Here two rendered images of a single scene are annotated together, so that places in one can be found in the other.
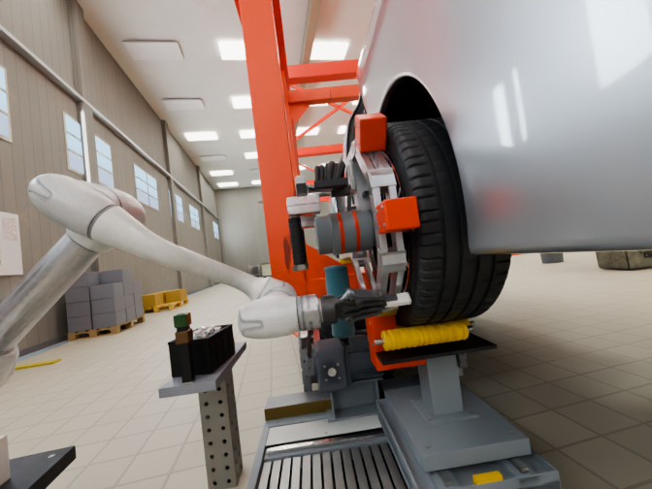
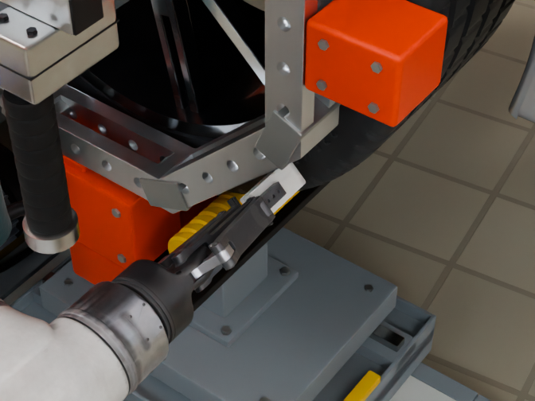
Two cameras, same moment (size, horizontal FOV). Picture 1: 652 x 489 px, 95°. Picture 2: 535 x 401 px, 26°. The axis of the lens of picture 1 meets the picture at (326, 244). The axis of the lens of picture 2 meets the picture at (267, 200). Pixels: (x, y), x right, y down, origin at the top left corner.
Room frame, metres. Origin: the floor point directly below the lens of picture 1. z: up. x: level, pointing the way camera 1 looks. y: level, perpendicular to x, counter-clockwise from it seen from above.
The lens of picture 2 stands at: (0.27, 0.47, 1.41)
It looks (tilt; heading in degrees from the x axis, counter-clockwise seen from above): 43 degrees down; 310
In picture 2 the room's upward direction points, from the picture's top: straight up
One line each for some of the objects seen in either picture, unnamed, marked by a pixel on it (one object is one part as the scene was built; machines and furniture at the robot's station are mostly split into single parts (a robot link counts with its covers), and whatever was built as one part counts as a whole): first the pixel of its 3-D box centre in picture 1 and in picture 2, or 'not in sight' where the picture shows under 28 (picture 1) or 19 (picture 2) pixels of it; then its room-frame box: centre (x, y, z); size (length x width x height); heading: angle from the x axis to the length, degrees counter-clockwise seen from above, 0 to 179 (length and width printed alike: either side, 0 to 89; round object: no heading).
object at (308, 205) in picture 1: (303, 205); (50, 35); (0.83, 0.05, 0.93); 0.09 x 0.05 x 0.05; 93
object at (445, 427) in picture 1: (439, 379); (216, 236); (1.02, -0.32, 0.32); 0.40 x 0.30 x 0.28; 3
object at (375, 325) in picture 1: (393, 337); (142, 201); (1.01, -0.19, 0.48); 0.16 x 0.12 x 0.17; 93
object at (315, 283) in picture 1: (356, 270); not in sight; (1.52, -0.14, 0.69); 0.52 x 0.17 x 0.35; 93
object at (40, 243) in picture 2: (297, 242); (39, 161); (0.83, 0.08, 0.83); 0.04 x 0.04 x 0.16
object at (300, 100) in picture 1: (396, 100); not in sight; (3.51, -1.06, 2.54); 2.58 x 0.12 x 0.42; 93
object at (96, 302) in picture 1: (108, 300); not in sight; (5.16, 3.85, 0.51); 1.03 x 0.69 x 1.02; 11
